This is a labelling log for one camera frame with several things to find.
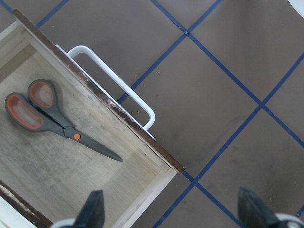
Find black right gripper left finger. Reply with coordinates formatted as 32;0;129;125
73;190;105;228

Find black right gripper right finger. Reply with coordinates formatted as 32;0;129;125
237;188;278;228

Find wooden drawer with white handle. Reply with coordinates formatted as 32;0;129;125
0;9;184;228

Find grey orange scissors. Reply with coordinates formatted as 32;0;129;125
5;79;123;162

